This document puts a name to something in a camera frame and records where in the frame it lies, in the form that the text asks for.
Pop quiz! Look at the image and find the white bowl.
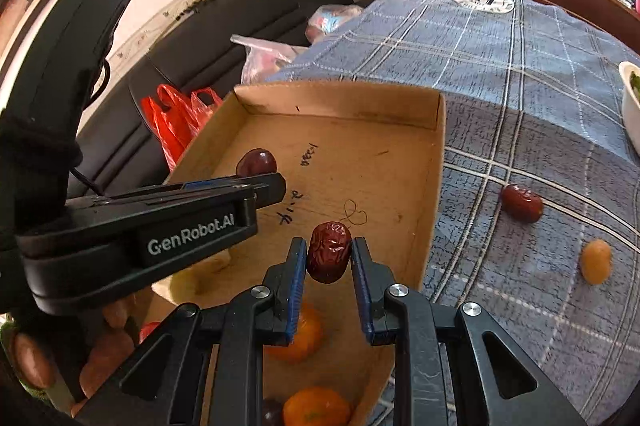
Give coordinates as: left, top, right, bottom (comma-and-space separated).
618, 61, 640, 157

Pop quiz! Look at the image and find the shallow cardboard box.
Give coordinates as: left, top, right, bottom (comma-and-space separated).
135, 81, 447, 426

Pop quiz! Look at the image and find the orange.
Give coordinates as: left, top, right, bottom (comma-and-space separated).
282, 387, 352, 426
265, 301, 324, 363

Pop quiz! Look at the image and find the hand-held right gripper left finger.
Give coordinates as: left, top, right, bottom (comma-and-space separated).
75, 237, 308, 426

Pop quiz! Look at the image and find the dark red date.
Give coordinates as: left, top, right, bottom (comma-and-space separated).
501, 183, 544, 223
261, 398, 286, 426
235, 148, 277, 177

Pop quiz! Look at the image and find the person's left hand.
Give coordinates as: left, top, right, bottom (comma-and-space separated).
10, 296, 138, 417

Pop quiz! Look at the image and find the wrinkled red date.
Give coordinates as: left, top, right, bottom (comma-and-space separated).
306, 221, 352, 284

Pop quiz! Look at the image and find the colourful snack bag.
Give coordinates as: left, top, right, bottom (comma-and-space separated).
306, 5, 365, 44

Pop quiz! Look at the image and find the small yellow kumquat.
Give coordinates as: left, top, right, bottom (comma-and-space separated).
580, 239, 613, 285

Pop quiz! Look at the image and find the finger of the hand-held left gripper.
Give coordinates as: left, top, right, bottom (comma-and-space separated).
65, 173, 287, 222
181, 177, 253, 189

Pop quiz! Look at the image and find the large red plastic bag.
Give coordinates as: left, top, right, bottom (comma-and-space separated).
141, 85, 193, 172

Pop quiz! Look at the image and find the blue plaid tablecloth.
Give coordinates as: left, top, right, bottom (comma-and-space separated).
265, 0, 640, 426

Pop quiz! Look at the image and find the person's left forearm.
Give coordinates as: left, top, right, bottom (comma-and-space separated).
0, 320, 68, 409

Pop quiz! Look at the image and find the small red plastic bag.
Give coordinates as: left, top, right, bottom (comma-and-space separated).
190, 89, 223, 132

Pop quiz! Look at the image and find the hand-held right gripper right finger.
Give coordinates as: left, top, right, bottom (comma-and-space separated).
350, 237, 588, 426

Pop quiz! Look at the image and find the clear plastic bag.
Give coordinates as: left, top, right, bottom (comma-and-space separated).
231, 35, 308, 86

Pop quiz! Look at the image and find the black leather sofa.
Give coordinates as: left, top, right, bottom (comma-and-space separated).
65, 0, 373, 199

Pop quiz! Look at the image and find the pale yellow fruit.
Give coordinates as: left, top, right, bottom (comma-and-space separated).
170, 253, 232, 302

